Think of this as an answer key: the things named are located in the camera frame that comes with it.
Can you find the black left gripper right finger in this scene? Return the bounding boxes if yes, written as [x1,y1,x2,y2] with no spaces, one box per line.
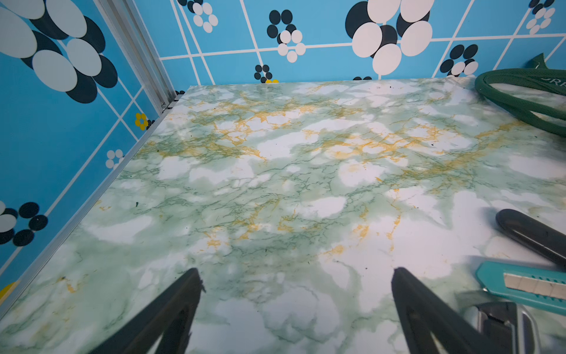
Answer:
[391,267,500,353]

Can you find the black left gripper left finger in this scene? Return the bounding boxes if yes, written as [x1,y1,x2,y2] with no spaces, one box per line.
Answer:
[91,268,203,353]

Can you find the silver black utility knife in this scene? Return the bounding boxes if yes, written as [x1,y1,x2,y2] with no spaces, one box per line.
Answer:
[464,302,541,354]

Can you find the cream tote bag green handles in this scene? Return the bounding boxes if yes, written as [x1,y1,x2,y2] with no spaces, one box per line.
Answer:
[474,52,566,137]

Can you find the teal utility knife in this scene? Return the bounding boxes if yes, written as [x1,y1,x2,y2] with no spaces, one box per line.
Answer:
[475,261,565,316]

